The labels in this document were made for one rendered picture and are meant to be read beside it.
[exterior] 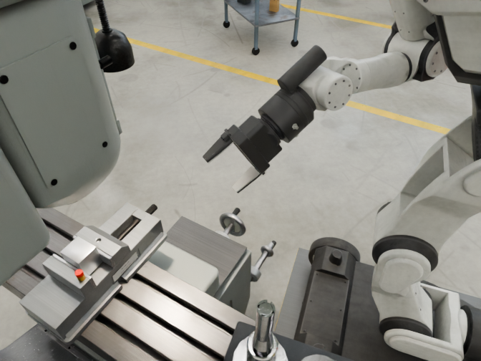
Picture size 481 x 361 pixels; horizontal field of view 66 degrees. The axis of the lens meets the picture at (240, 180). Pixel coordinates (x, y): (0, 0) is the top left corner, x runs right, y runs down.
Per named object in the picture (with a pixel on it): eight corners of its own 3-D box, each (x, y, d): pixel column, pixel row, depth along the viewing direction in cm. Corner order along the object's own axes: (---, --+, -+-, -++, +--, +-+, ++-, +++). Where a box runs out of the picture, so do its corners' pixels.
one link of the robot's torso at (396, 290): (431, 302, 121) (437, 195, 92) (431, 364, 108) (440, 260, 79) (380, 295, 128) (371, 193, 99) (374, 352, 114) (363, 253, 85)
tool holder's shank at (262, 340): (256, 329, 57) (259, 293, 50) (275, 338, 56) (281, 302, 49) (248, 349, 55) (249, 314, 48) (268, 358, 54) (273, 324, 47)
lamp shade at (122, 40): (140, 55, 71) (134, 23, 67) (126, 74, 66) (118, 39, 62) (104, 53, 72) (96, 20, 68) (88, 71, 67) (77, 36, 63)
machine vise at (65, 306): (128, 215, 109) (120, 189, 101) (169, 236, 104) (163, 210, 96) (25, 314, 87) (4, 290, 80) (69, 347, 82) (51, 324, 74)
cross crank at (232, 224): (225, 220, 154) (225, 201, 146) (250, 232, 150) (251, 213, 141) (204, 248, 144) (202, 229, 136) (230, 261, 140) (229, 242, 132)
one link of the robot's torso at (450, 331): (449, 311, 121) (466, 290, 112) (452, 373, 107) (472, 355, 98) (383, 291, 126) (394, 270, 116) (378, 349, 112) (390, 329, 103)
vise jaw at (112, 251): (94, 230, 96) (90, 220, 94) (131, 251, 92) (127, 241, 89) (76, 246, 93) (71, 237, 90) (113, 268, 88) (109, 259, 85)
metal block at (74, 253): (85, 251, 91) (77, 236, 87) (103, 261, 89) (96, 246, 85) (68, 266, 88) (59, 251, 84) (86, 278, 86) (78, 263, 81)
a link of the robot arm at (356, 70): (287, 94, 77) (338, 83, 82) (313, 108, 71) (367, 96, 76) (289, 61, 74) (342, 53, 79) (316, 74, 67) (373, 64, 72)
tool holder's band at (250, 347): (254, 326, 59) (254, 323, 58) (282, 339, 57) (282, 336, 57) (241, 354, 56) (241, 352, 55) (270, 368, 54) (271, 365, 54)
